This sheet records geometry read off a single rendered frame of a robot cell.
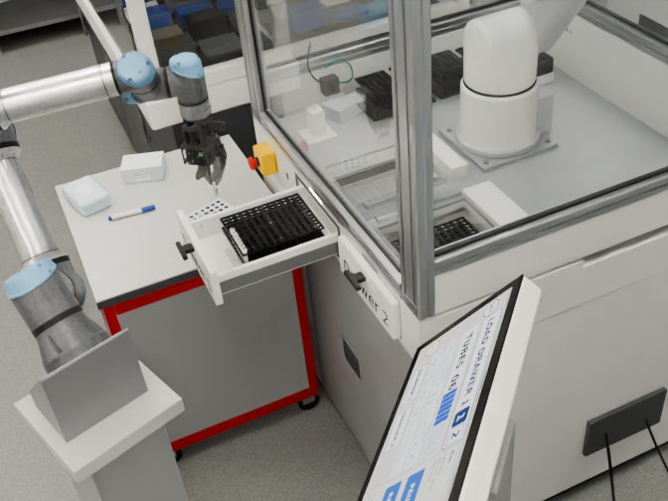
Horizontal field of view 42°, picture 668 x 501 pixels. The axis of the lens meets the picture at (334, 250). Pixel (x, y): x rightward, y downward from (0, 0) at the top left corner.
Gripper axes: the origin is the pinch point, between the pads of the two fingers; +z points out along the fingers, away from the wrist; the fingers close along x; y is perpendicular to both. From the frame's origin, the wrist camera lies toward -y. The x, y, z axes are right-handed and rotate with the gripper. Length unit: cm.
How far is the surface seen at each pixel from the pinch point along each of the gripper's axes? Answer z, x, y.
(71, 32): 94, -242, -272
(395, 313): 8, 56, 31
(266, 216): 8.0, 14.7, 2.9
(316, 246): 10.1, 30.4, 9.8
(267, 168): 11.2, 4.3, -23.2
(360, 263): 5.6, 45.1, 19.7
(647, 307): 30, 110, -6
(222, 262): 14.4, 6.5, 16.0
